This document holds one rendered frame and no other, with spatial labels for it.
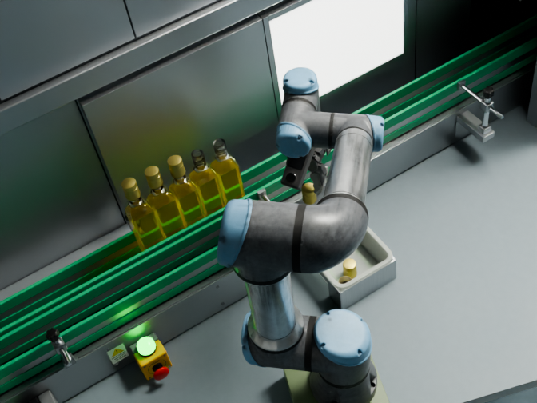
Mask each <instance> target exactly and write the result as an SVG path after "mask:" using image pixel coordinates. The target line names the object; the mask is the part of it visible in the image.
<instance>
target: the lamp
mask: <svg viewBox="0 0 537 403"><path fill-rule="evenodd" d="M156 350H157V346H156V343H155V342H154V340H153V339H152V338H151V337H143V338H141V339H140V340H139V341H138V343H137V351H138V352H139V354H140V355H141V356H143V357H150V356H152V355H153V354H154V353H155V352H156Z"/></svg>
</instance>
